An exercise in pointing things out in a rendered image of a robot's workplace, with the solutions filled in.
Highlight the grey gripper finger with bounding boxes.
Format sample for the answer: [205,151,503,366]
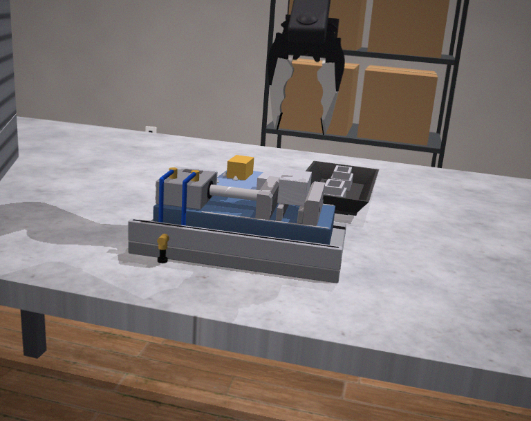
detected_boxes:
[317,37,345,135]
[268,32,294,130]

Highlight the yellow rectangular block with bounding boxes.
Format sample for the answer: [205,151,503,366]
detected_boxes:
[227,155,254,180]

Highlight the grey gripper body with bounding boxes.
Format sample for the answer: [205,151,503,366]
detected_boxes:
[281,15,339,62]

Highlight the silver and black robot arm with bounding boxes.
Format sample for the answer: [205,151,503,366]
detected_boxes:
[288,0,330,44]

